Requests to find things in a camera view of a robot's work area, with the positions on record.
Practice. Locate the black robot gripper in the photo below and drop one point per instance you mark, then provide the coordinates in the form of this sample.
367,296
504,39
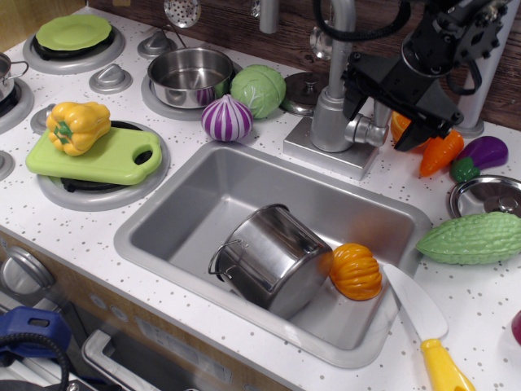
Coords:
394,83

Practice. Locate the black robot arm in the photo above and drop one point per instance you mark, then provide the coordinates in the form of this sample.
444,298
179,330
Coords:
448,41

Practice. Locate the orange toy pepper half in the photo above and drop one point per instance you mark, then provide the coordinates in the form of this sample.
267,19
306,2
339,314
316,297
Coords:
398,125

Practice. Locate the orange toy carrot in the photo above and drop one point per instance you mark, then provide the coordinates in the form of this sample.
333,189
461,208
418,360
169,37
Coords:
440,152

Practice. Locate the silver toy faucet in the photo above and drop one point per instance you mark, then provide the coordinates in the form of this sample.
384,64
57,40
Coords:
321,140

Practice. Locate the steel lid behind faucet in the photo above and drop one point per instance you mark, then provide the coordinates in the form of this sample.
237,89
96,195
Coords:
302,92

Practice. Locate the steel ladle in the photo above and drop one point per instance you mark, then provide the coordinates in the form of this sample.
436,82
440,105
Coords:
320,44

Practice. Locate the purple toy eggplant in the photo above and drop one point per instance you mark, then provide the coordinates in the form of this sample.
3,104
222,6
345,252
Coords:
480,154

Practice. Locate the green toy cabbage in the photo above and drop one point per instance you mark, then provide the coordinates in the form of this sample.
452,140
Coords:
261,88

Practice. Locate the steel lid right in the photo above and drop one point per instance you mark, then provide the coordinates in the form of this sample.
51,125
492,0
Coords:
485,194

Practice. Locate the green toy bitter gourd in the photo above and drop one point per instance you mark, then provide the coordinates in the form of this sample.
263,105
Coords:
475,239

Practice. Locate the purple striped toy onion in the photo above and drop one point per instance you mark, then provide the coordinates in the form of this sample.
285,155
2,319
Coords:
227,119

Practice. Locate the orange toy pumpkin half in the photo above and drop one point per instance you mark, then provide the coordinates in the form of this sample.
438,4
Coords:
355,272

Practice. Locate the large steel pot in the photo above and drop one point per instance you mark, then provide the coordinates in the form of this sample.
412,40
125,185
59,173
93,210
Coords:
274,261

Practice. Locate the white yellow toy knife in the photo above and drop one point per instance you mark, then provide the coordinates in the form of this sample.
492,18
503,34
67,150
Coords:
431,326

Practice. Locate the steel saucepan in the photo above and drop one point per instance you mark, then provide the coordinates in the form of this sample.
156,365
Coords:
191,78

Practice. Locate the grey toy sink basin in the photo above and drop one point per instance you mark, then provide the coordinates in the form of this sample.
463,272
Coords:
176,232

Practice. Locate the steel slotted spoon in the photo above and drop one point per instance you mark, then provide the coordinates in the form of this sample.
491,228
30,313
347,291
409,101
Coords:
182,13

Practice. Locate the dark red toy edge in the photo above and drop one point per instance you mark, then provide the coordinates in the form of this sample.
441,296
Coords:
516,327

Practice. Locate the grey stove knob rear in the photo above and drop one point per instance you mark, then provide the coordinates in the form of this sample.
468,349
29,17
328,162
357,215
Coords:
155,45

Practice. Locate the grey stove knob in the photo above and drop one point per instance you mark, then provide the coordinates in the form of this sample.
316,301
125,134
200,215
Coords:
155,45
112,79
38,120

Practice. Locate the green toy cutting board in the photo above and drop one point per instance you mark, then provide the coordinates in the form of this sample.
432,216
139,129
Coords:
122,156

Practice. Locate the grey stove knob middle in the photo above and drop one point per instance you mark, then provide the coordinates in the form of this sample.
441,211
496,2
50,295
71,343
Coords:
112,79

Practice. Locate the yellow toy bell pepper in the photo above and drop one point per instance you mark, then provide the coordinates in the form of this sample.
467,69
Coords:
74,128

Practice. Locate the green toy plate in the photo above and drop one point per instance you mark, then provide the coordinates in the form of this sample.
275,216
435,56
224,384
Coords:
73,32

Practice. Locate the grey stove knob left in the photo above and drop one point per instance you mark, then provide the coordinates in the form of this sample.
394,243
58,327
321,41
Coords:
38,120

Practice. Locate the small steel pot left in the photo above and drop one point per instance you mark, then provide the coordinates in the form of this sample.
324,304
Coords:
8,76

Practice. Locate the grey stove knob edge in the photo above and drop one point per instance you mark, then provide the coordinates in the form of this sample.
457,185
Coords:
7,165

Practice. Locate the grey oven knob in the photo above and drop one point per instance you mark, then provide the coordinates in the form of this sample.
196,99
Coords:
23,274

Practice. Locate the blue clamp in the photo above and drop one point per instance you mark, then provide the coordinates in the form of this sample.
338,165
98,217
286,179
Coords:
32,333

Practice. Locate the grey post right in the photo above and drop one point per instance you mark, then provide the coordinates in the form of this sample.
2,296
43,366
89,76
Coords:
472,106

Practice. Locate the grey post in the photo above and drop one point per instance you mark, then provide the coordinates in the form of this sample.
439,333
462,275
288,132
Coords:
472,106
268,18

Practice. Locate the grey post middle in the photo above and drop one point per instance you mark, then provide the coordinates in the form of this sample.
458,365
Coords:
268,18

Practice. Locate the oven door handle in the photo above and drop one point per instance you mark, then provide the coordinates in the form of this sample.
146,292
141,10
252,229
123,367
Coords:
94,355

